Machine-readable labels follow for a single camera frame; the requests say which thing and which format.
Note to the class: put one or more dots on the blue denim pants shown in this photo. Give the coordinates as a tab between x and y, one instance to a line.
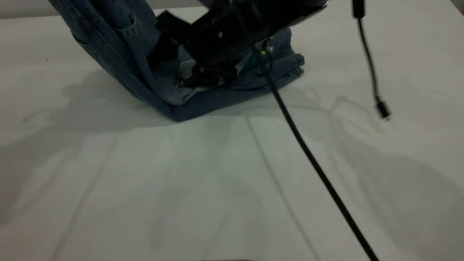
119	54

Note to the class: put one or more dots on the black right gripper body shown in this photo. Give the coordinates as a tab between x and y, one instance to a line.
235	29

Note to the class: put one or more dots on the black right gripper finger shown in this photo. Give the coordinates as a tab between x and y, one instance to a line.
203	79
163	52

